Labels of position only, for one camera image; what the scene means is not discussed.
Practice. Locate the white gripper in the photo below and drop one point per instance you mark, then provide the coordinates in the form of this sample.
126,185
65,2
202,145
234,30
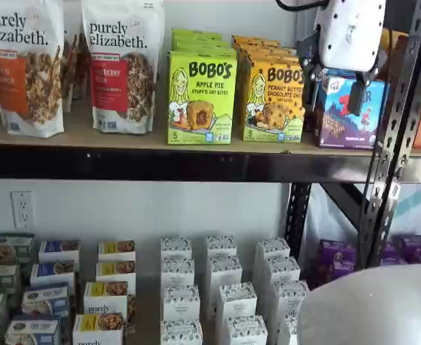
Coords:
350,32

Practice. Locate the orange Bobo's peanut butter box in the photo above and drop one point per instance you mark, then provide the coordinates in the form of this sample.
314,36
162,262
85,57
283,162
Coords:
268,54
271,104
253,39
261,46

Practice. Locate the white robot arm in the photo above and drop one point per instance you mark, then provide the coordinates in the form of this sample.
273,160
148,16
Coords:
375,309

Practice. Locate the blue Zbar box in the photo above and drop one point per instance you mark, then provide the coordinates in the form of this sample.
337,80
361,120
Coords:
340,118

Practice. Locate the black diagonal shelf brace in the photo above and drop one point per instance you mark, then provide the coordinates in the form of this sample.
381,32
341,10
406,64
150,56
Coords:
343,201

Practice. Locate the green Bobo's apple pie box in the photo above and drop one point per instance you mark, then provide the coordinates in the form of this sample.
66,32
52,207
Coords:
196,33
199,40
205,47
201,97

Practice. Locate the purple snack box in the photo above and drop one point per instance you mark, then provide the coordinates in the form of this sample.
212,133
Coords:
334,273
389,253
338,251
415,246

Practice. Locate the white patterned box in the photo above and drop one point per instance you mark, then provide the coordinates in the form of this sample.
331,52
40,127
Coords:
180,303
177,272
272,248
225,271
236,302
281,270
176,247
181,333
220,246
289,296
247,331
287,330

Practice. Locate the black metal shelf beam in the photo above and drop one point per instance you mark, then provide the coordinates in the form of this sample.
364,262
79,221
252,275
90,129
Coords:
160,163

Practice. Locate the wooden shelf board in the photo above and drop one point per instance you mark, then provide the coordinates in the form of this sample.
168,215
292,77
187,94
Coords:
88,138

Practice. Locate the yellow granola box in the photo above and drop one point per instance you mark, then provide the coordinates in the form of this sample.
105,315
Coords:
106,298
117,249
115,271
99,328

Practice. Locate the blue granola box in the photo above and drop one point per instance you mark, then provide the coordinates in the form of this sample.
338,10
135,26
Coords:
59,249
32,330
52,273
45,300

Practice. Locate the orange package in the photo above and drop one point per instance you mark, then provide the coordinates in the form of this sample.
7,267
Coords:
395,43

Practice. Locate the red label granola bag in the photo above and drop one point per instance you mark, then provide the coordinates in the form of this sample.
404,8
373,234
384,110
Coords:
124,43

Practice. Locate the white granola bag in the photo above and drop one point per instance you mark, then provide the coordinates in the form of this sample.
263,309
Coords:
74,72

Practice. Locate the orange label granola bag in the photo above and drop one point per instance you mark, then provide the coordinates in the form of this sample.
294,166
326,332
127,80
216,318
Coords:
23,36

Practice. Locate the perforated metal shelf post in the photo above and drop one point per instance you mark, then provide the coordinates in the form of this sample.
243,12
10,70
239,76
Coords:
393,143
298,215

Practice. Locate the white wall outlet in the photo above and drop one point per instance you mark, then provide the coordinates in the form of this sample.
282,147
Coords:
22,210

